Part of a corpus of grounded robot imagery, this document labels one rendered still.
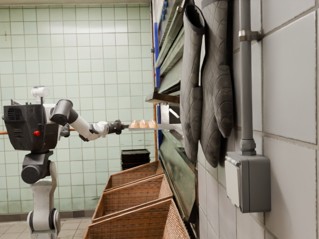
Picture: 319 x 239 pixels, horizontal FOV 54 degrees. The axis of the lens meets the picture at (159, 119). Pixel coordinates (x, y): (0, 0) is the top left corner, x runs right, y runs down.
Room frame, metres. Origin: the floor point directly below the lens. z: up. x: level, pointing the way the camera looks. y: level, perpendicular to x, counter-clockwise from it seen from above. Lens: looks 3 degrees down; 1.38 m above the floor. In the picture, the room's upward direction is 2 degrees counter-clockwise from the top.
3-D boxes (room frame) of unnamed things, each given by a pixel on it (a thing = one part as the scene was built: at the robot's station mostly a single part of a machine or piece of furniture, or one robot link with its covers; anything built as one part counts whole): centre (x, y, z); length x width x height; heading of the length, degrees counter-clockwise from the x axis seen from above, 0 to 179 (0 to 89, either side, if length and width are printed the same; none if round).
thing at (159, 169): (2.63, 0.23, 0.72); 0.56 x 0.49 x 0.28; 3
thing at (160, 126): (2.66, 0.07, 1.19); 0.55 x 0.36 x 0.03; 3
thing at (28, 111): (2.06, 0.82, 1.27); 0.34 x 0.30 x 0.36; 64
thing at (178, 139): (2.06, -0.10, 1.16); 1.80 x 0.06 x 0.04; 3
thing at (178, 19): (2.06, -0.08, 1.80); 1.79 x 0.11 x 0.19; 3
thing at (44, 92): (2.11, 0.79, 1.47); 0.10 x 0.07 x 0.09; 64
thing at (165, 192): (2.03, 0.19, 0.72); 0.56 x 0.49 x 0.28; 4
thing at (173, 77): (2.06, -0.08, 1.54); 1.79 x 0.11 x 0.19; 3
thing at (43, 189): (2.10, 0.81, 0.78); 0.18 x 0.15 x 0.47; 93
